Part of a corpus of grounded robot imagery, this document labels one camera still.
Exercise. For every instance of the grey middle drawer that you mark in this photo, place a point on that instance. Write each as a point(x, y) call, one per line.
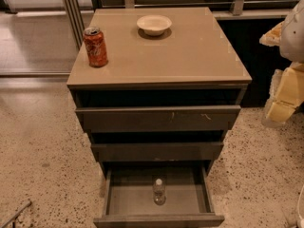
point(157, 151)

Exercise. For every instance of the grey top drawer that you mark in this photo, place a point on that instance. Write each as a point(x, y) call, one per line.
point(158, 119)

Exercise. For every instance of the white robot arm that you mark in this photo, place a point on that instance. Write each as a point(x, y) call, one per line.
point(291, 45)

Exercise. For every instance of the white ceramic bowl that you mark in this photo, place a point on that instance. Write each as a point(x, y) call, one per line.
point(154, 25)

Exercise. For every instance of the metal rod on floor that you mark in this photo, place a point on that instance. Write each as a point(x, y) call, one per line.
point(16, 214)

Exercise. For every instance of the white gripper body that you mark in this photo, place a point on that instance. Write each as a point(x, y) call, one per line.
point(294, 35)

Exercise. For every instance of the orange soda can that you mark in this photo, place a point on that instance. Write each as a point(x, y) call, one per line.
point(95, 46)

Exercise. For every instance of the clear plastic water bottle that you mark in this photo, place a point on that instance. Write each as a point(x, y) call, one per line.
point(159, 192)

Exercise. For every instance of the grey open bottom drawer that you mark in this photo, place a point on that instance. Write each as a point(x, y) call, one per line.
point(128, 201)

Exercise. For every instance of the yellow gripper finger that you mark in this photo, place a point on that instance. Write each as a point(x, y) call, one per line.
point(281, 104)
point(272, 37)

